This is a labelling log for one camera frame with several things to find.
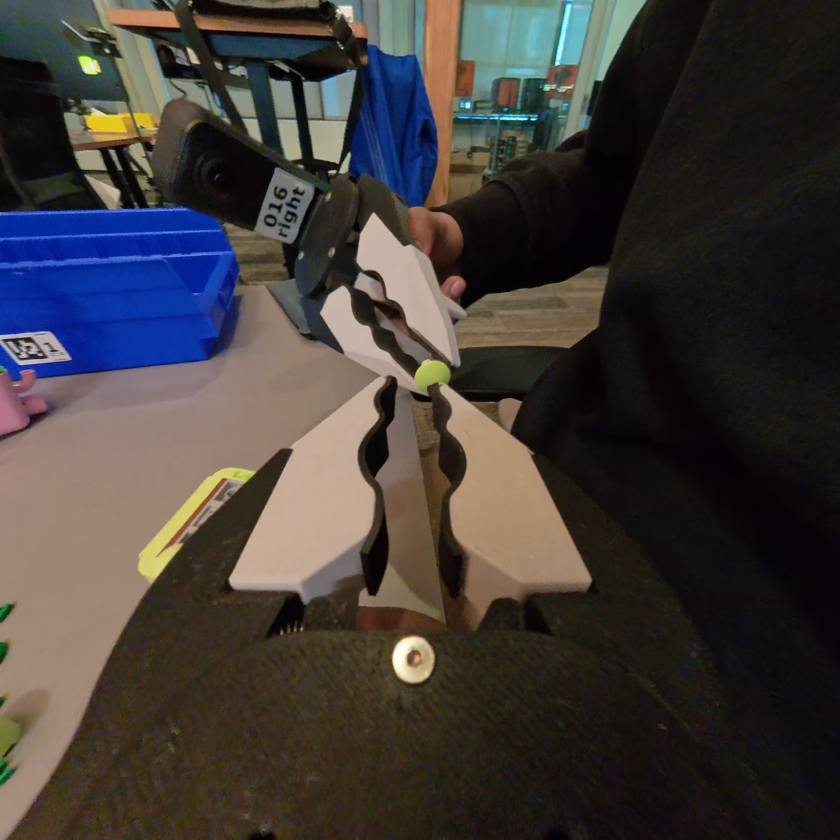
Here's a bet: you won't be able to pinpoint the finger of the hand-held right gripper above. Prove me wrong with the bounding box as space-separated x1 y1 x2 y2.
356 212 469 368
318 272 435 396

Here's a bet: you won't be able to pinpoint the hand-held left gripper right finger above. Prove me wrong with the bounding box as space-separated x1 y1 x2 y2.
428 385 594 629

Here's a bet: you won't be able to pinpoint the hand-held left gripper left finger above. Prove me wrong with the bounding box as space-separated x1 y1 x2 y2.
228 376 398 602

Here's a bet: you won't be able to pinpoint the lime green toy brick box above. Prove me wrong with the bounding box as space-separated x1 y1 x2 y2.
137 466 258 583

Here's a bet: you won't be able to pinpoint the person's right forearm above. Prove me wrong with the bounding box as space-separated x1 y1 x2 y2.
430 130 634 309

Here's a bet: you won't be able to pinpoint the person's right hand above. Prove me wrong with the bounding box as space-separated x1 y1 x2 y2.
407 205 468 307

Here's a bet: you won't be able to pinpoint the blue jacket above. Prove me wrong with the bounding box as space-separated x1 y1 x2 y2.
348 45 439 208

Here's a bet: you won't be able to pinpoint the black chair armrest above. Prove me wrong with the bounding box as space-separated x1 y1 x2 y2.
451 345 571 400

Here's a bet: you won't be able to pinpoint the blue plastic bin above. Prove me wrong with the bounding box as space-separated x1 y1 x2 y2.
0 206 241 381

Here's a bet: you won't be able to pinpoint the black bag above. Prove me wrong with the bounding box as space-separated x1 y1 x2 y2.
187 0 358 24

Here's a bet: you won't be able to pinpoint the wooden round table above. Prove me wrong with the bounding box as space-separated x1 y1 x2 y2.
69 128 158 210

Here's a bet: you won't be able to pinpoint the yellow box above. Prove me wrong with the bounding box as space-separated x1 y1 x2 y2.
83 112 160 133

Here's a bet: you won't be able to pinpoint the pink toy brick flowerpot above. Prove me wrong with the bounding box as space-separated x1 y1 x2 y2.
0 366 51 439

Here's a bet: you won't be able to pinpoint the black office chair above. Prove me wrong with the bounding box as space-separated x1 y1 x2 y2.
0 56 109 211

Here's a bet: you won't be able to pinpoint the scattered green leaf pieces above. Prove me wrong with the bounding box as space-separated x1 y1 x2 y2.
0 602 18 788

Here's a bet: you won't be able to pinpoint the wooden desk with dark frame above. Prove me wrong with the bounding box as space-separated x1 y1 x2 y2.
105 0 370 198

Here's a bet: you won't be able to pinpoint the wooden post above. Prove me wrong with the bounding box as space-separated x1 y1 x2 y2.
423 0 464 210

